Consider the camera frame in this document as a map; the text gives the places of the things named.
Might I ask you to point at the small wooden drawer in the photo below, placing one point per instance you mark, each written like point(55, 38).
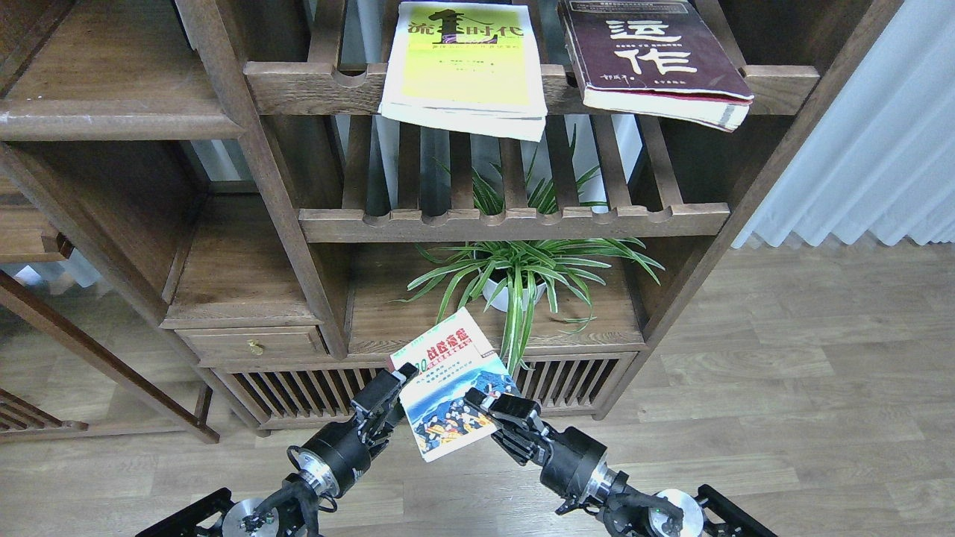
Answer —
point(257, 345)

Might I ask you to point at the green spider plant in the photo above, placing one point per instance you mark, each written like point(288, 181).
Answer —
point(464, 269)

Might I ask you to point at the white plant pot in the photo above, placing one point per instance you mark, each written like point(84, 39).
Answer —
point(497, 293)

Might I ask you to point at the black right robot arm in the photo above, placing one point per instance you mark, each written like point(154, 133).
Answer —
point(670, 512)

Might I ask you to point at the left slatted cabinet door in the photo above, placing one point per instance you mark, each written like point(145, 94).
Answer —
point(299, 397)

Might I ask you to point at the yellow green cover book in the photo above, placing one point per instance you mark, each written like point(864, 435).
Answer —
point(467, 67)

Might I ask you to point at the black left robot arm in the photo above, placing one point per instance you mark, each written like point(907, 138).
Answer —
point(293, 510)

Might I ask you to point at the colourful 300 paperback book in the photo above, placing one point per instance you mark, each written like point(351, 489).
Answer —
point(452, 357)

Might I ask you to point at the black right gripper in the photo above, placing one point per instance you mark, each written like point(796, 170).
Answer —
point(573, 463)

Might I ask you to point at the maroon cover thick book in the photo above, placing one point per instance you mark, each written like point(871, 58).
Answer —
point(655, 58)

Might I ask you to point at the dark wooden bookshelf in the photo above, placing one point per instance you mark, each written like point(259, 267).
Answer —
point(213, 160)

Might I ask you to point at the wooden furniture frame left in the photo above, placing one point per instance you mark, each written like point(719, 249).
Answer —
point(28, 236)

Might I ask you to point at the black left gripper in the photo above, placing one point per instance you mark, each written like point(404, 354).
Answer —
point(334, 459)

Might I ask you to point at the white pleated curtain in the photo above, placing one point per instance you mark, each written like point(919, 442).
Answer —
point(880, 164)

